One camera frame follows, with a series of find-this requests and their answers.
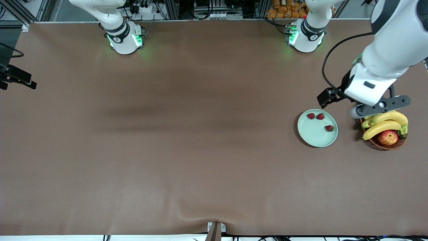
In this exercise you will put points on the yellow banana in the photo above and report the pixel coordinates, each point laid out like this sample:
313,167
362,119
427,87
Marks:
393,117
381,128
369,117

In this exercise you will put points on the brown wicker basket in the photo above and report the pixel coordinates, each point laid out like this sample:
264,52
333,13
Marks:
384,147

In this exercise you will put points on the red yellow apple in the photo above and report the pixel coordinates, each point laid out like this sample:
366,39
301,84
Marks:
388,137

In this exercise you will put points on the pile of orange buns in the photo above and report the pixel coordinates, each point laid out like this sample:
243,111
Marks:
287,10

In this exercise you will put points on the grey metal mount bracket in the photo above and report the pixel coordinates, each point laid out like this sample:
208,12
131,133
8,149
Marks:
215,231

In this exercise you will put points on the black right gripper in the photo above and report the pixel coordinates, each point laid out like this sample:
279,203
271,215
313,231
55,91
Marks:
13,74

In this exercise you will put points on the large table cover mat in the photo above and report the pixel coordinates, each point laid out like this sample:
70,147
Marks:
214,167

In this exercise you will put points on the pale green round plate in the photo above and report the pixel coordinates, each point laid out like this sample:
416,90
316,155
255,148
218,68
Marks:
316,135

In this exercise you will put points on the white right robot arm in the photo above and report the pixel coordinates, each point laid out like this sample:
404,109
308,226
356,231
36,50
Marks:
123,43

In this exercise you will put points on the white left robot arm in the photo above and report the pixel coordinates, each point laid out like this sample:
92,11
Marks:
388,53

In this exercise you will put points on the white power strip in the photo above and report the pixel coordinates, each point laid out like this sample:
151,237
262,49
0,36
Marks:
143,9

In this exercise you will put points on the aluminium frame post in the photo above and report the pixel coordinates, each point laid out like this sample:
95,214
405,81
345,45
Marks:
42,10

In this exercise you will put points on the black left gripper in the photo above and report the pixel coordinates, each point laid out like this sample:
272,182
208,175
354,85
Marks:
343,85

